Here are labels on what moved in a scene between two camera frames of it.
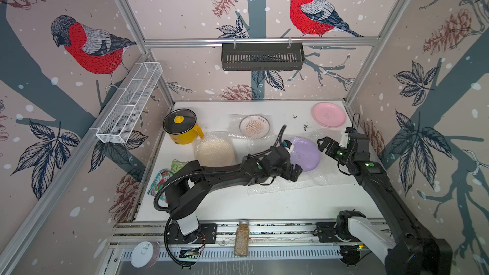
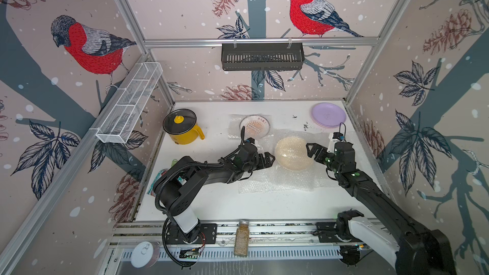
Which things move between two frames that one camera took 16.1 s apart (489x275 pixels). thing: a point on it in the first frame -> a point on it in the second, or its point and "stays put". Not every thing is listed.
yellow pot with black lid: x=180 y=125 stays put
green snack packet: x=158 y=177 stays put
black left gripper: x=288 y=174 -> x=268 y=163
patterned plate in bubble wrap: x=250 y=126 stays put
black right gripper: x=326 y=144 -> x=319 y=156
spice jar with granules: x=241 y=240 stays put
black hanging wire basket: x=267 y=56 stays put
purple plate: x=304 y=153 -> x=328 y=115
